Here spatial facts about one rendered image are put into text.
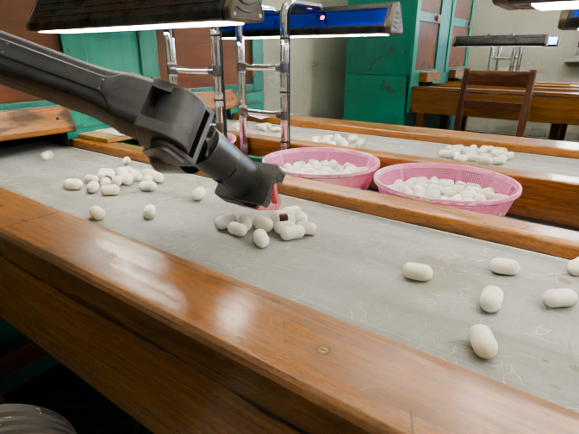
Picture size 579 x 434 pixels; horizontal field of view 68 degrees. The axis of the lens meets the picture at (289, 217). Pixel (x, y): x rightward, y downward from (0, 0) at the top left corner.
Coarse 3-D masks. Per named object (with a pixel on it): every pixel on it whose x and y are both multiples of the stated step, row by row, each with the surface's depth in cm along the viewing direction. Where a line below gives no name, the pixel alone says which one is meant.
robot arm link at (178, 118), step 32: (0, 32) 48; (0, 64) 47; (32, 64) 48; (64, 64) 48; (64, 96) 49; (96, 96) 48; (128, 96) 49; (160, 96) 51; (192, 96) 51; (128, 128) 50; (160, 128) 49; (192, 128) 51
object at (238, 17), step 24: (48, 0) 92; (72, 0) 86; (96, 0) 81; (120, 0) 77; (144, 0) 73; (168, 0) 69; (192, 0) 66; (216, 0) 63; (240, 0) 62; (48, 24) 89; (72, 24) 84; (96, 24) 80; (120, 24) 76; (144, 24) 73
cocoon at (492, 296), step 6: (486, 288) 46; (492, 288) 46; (498, 288) 46; (486, 294) 45; (492, 294) 45; (498, 294) 45; (480, 300) 45; (486, 300) 44; (492, 300) 44; (498, 300) 44; (486, 306) 44; (492, 306) 44; (498, 306) 44; (492, 312) 45
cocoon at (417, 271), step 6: (408, 264) 51; (414, 264) 51; (420, 264) 51; (402, 270) 52; (408, 270) 51; (414, 270) 51; (420, 270) 51; (426, 270) 50; (432, 270) 51; (408, 276) 51; (414, 276) 51; (420, 276) 51; (426, 276) 50
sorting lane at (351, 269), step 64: (64, 192) 84; (128, 192) 84; (192, 256) 58; (256, 256) 58; (320, 256) 58; (384, 256) 58; (448, 256) 58; (512, 256) 58; (384, 320) 44; (448, 320) 44; (512, 320) 44; (576, 320) 44; (512, 384) 35; (576, 384) 35
